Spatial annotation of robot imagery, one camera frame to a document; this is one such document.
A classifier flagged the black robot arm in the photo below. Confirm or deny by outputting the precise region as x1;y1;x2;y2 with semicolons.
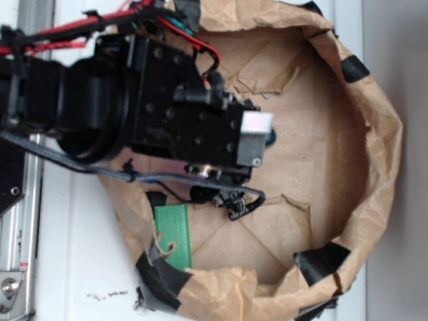
0;35;273;180

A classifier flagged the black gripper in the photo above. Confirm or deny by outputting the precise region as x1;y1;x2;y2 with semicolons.
127;35;273;181

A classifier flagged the grey braided cable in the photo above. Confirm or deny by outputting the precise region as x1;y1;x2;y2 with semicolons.
0;119;272;224

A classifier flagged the red and black wire bundle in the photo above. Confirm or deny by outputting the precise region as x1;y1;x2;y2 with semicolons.
0;0;227;90

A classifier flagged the brown paper bag tray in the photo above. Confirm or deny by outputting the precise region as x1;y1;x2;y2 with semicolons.
100;0;403;321

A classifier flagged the green rectangular block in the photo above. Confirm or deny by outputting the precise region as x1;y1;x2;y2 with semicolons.
154;204;192;270

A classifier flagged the dark green oblong capsule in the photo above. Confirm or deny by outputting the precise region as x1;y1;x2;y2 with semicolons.
265;128;277;147

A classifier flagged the aluminium extrusion rail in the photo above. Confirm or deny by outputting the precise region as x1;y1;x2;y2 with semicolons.
0;0;63;321

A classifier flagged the metal corner bracket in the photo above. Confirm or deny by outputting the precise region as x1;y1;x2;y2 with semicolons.
0;270;26;321

